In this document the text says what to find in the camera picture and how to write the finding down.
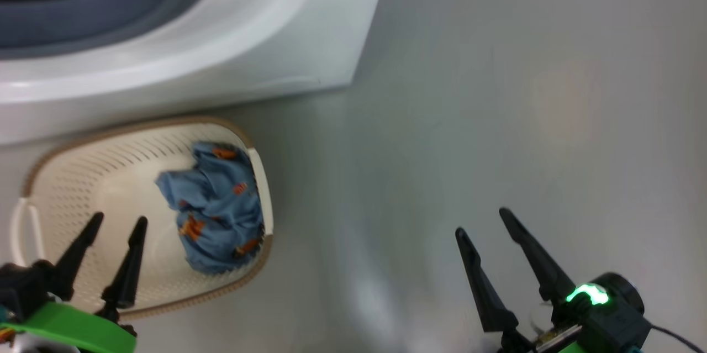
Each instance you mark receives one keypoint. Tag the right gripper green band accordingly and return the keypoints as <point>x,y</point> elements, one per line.
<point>613,320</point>

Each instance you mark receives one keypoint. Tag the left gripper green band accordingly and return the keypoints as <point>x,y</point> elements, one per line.
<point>61,328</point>

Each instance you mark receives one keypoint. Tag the blue garment orange print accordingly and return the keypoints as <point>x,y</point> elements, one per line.
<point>218,215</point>

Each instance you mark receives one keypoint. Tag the cream laundry basket brown rim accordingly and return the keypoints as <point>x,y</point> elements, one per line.
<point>110,176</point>

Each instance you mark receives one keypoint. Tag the grey rubber door gasket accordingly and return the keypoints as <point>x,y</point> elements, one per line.
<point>99,10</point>

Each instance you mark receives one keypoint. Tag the white front-load washing machine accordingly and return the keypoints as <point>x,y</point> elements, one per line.
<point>248,49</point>

